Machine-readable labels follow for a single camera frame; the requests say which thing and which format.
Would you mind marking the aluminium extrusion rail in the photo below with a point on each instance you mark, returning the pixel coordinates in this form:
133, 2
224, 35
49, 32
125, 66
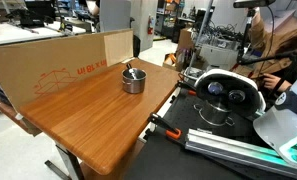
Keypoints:
221, 146

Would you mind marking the person in brown jacket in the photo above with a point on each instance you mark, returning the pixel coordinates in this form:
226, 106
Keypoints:
283, 41

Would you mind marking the small silver steel pot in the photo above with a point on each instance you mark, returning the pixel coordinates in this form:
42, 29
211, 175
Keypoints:
134, 85

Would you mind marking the grey metal table leg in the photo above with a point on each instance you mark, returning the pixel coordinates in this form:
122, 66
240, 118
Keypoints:
69, 161

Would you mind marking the white VR headset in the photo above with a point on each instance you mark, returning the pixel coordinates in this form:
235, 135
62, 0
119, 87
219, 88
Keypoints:
221, 75

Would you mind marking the black perforated breadboard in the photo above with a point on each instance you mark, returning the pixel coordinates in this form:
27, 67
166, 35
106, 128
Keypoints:
174, 160

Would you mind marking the white electronics box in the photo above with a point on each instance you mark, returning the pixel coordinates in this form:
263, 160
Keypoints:
218, 55

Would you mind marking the black camera on stand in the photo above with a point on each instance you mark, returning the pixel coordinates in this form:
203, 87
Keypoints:
251, 3

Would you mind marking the open box with orange items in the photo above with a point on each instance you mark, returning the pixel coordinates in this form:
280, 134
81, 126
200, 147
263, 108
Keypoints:
173, 61

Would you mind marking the silver metal pole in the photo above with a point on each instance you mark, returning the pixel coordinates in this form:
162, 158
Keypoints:
201, 36

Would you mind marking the brown cardboard box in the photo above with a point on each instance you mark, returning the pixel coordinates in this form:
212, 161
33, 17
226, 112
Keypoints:
185, 39

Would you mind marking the person's bare hand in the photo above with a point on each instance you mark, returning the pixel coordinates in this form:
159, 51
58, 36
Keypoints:
273, 81

